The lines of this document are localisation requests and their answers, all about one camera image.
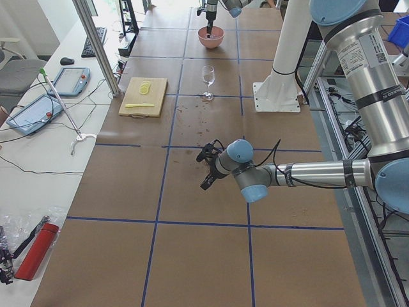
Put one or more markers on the yellow plastic knife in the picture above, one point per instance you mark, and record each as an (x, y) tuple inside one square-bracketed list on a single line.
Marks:
[(128, 106)]

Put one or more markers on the bamboo cutting board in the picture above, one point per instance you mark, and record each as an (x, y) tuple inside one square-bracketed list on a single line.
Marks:
[(155, 96)]

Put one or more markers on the pink bowl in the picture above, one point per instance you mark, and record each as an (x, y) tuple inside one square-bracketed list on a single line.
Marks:
[(207, 43)]

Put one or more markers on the clear wine glass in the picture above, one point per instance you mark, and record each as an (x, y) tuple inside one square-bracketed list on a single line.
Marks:
[(208, 77)]

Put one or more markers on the blue teach pendant far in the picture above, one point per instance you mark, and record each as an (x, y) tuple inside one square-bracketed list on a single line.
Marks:
[(70, 82)]

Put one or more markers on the lemon slice leftmost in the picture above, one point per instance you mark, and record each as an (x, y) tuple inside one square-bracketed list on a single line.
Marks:
[(144, 90)]

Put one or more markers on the black computer mouse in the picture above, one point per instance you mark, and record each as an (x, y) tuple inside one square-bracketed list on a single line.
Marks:
[(67, 61)]

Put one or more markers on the clear plastic bag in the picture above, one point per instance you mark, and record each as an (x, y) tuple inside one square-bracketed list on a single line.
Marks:
[(18, 224)]

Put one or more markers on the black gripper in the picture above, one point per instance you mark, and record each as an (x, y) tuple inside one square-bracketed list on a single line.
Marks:
[(215, 173), (210, 13)]

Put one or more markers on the aluminium frame post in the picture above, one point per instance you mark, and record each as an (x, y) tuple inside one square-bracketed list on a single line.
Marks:
[(84, 14)]

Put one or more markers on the blue teach pendant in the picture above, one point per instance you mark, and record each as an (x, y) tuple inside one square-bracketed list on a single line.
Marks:
[(35, 115), (70, 82)]

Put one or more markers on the blue teach pendant near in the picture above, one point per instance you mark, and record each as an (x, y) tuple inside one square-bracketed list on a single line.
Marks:
[(35, 115)]

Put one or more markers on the clear ice cubes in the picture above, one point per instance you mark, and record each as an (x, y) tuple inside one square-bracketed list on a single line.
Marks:
[(211, 37)]

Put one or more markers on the white grabber stick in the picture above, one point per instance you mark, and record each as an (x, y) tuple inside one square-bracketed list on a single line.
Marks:
[(80, 135)]

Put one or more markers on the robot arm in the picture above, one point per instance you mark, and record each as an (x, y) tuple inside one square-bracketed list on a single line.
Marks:
[(370, 112), (234, 7)]

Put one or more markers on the blue storage bin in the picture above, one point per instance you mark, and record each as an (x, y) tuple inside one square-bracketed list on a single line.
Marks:
[(399, 34)]

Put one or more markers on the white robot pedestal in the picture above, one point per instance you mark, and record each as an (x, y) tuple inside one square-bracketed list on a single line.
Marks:
[(278, 92)]

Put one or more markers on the red cylinder bottle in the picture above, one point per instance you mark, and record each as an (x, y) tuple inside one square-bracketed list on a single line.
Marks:
[(37, 252)]

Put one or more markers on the grey office chair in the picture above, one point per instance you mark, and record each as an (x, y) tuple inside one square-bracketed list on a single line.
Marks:
[(17, 75)]

